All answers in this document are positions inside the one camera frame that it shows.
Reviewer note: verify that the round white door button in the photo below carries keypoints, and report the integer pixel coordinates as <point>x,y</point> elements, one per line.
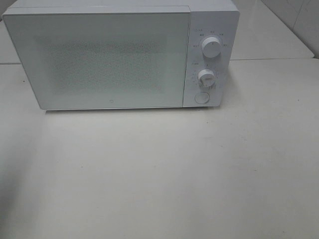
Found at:
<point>202,97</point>

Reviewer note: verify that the white timer knob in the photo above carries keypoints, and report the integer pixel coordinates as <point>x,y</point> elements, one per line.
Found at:
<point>206,78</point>

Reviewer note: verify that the white microwave door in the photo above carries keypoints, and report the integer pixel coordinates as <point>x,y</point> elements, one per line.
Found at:
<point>103,61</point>

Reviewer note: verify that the white upper power knob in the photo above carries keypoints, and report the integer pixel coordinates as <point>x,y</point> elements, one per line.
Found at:
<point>211,47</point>

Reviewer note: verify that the white microwave oven body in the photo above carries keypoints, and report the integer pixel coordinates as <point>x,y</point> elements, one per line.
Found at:
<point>207,18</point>

